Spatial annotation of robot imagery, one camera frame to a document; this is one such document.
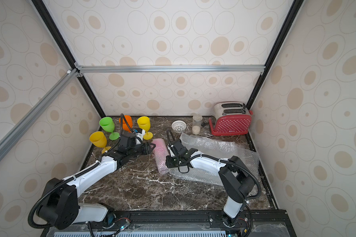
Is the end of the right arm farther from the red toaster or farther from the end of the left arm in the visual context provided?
the red toaster

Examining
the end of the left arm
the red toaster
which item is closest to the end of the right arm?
the end of the left arm

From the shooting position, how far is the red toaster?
39.0 inches
